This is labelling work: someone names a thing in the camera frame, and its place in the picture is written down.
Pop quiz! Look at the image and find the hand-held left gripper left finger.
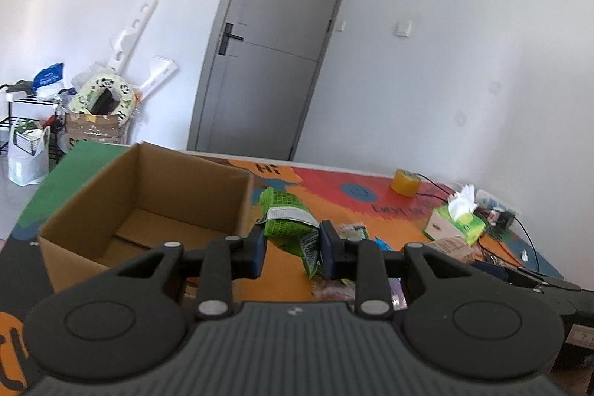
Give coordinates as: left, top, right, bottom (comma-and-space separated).
109, 225, 269, 321

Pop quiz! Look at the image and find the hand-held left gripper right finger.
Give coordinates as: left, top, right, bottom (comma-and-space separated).
319, 220, 483, 321

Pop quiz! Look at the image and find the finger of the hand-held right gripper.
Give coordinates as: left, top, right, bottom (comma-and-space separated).
471, 261, 583, 294

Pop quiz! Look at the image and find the reddish brown snack packet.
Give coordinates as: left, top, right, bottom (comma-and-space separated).
310, 278, 358, 302

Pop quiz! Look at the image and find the green snack packet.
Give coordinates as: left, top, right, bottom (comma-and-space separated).
257, 186, 322, 281

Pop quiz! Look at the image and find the purple snack packet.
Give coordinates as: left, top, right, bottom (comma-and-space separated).
389, 278, 407, 311

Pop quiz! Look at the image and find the brown cardboard box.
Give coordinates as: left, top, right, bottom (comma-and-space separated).
38, 141, 255, 295

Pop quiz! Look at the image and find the clear snack packet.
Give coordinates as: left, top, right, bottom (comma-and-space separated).
335, 223, 371, 241

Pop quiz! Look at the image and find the colourful printed mat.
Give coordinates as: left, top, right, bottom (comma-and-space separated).
0, 141, 565, 396

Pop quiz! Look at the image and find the white power strip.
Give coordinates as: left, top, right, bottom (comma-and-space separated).
476, 189, 517, 230

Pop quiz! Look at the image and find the green tissue box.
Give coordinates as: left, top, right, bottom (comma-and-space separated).
423, 201, 486, 246

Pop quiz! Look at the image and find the white tissue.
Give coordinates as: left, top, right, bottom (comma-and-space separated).
447, 184, 479, 221

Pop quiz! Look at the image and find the yellow tape roll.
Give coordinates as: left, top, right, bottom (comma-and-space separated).
390, 168, 421, 196

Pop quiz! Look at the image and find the grey door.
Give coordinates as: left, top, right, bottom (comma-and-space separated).
187, 0, 358, 162

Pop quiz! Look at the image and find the taped cardboard box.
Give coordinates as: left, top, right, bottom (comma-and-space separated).
65, 111, 129, 152

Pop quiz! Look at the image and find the short white board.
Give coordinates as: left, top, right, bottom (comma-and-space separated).
136, 56, 178, 98

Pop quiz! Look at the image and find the panda print seat cushion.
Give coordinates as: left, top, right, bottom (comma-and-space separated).
69, 71, 137, 121

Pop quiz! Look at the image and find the white plastic bag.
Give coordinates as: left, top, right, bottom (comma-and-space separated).
8, 118, 51, 186

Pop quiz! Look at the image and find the long white board with holes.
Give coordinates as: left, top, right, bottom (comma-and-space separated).
108, 0, 160, 73

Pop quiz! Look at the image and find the blue plastic bag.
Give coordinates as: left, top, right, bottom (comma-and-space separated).
33, 63, 65, 101

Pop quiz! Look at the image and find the black metal rack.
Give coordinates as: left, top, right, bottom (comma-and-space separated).
0, 85, 66, 170

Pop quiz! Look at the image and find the long black cable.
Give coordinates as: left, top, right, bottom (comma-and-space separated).
509, 216, 543, 272

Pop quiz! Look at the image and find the thin black cable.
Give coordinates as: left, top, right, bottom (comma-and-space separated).
417, 173, 459, 201

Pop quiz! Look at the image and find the black door handle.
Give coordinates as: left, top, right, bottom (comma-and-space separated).
218, 23, 245, 56

